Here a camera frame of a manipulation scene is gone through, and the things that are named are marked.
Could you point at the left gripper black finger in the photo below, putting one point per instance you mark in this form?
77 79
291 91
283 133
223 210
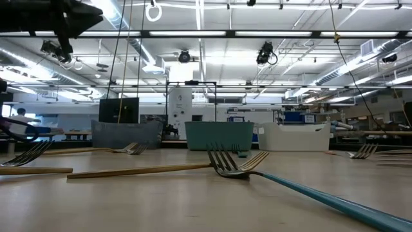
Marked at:
84 17

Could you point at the grey plastic bin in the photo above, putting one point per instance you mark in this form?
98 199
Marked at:
125 135

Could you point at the edge silver fork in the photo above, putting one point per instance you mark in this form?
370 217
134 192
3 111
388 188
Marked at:
29 155

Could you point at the dark-tined fork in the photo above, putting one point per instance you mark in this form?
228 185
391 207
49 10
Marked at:
139 150

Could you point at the teal plastic bin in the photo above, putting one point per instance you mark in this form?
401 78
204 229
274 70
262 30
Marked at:
219 135

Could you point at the gold-tined fork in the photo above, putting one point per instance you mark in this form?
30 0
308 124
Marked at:
363 152

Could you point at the black monitor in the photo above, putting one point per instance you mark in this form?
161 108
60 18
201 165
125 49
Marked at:
111 111

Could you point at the person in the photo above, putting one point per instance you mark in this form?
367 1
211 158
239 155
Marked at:
20 124

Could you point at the wooden bench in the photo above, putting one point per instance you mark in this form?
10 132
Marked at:
77 133

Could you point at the white cabinet machine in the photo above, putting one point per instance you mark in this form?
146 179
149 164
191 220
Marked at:
180 109

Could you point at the small black device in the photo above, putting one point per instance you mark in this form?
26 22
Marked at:
170 130

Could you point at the black overhead light bar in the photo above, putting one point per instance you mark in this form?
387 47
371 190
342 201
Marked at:
231 33

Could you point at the blue storage bins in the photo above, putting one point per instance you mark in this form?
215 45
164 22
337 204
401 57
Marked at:
296 117

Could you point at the white plastic bin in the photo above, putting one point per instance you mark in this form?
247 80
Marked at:
289 141

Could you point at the white air vent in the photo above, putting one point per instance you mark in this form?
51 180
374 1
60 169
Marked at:
367 48

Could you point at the black ceiling device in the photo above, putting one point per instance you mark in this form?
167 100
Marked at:
389 58

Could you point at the long wooden plank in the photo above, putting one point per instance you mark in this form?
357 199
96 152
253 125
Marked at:
380 132

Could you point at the silver air duct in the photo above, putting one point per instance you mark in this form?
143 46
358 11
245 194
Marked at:
354 64
38 69

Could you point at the round black ceiling camera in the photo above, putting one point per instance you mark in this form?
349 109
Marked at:
184 57

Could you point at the black table edge rail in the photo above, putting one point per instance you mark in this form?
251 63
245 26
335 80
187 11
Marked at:
386 146

